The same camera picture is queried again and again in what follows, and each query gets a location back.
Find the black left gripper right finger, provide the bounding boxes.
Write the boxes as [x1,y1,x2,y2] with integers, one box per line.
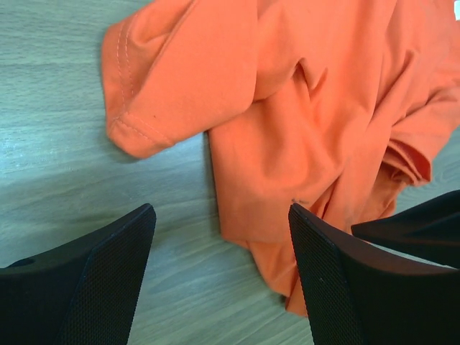
[288,204,459,344]

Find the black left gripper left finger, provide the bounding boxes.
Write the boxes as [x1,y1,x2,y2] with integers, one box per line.
[1,204,156,344]

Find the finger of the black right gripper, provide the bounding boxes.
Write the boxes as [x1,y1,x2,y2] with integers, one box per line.
[351,190,459,268]

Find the orange t shirt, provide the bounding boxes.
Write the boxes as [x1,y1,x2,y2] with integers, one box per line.
[101,1,459,316]

